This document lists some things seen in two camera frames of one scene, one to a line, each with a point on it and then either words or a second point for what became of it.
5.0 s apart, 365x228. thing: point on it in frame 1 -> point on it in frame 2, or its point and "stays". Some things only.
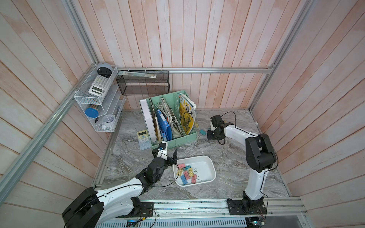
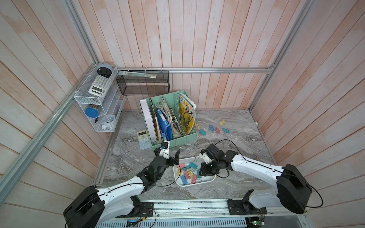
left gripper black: (170, 162) stays
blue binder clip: (184, 179) stays
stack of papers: (176, 128) stays
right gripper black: (209, 136) -> (204, 171)
